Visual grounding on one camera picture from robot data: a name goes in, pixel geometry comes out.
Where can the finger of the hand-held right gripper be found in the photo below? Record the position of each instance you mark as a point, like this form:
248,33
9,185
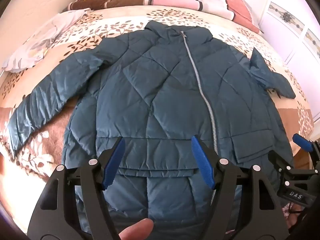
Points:
301,140
278,161

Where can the teal quilted jacket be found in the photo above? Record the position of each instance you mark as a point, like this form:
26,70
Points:
150,80

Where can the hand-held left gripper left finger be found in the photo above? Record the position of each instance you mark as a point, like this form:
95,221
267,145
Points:
113,165

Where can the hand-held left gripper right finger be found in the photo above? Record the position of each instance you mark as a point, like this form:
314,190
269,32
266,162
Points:
202,165

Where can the beige leaf-print blanket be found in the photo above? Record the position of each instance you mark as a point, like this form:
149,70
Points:
225,22

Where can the brown folded blanket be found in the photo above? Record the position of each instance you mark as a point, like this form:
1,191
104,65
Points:
100,5

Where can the salmon pink pillow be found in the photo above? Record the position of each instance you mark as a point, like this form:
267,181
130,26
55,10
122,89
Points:
237,7

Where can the white wardrobe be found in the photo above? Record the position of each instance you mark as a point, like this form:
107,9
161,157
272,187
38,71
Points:
287,30

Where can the white crumpled cloth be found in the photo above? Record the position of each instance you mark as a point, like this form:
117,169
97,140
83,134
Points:
42,40

